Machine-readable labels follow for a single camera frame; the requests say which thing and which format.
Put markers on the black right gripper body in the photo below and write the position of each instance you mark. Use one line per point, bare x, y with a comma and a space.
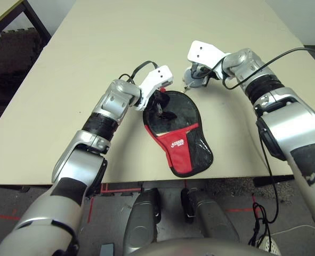
207, 72

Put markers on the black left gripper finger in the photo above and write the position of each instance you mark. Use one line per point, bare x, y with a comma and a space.
168, 115
158, 110

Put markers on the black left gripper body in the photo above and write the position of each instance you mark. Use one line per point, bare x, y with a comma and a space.
160, 98

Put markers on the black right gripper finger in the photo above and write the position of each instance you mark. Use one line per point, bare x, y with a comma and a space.
206, 80
194, 70

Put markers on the black red paddle case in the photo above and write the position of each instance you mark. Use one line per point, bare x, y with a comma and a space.
178, 154

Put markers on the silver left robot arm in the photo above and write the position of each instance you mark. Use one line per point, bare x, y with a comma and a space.
74, 165

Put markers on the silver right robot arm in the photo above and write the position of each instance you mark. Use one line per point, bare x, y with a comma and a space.
287, 120

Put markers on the grey right robot leg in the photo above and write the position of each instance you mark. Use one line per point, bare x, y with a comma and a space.
213, 216

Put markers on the grey robot leg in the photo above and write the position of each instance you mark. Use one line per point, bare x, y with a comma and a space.
140, 224
213, 216

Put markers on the grey left robot leg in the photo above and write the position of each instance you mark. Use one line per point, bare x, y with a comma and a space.
140, 224

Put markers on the red floor tape cross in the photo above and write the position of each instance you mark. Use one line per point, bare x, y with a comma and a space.
237, 210

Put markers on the grey robot torso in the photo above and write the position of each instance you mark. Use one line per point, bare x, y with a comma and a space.
200, 248

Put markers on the grey blue rectangular block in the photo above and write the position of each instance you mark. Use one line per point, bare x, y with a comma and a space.
107, 250

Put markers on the dark framed side table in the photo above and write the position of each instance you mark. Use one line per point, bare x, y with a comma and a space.
36, 18

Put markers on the dark brown foam mat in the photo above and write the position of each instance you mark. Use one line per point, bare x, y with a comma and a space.
13, 53

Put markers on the white perforated shoe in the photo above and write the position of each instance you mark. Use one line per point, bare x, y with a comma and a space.
270, 244

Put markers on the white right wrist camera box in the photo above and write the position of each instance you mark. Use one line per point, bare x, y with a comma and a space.
203, 53

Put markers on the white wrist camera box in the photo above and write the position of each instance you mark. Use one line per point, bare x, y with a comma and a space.
157, 77
203, 53

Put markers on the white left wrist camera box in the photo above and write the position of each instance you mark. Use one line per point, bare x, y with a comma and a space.
157, 77

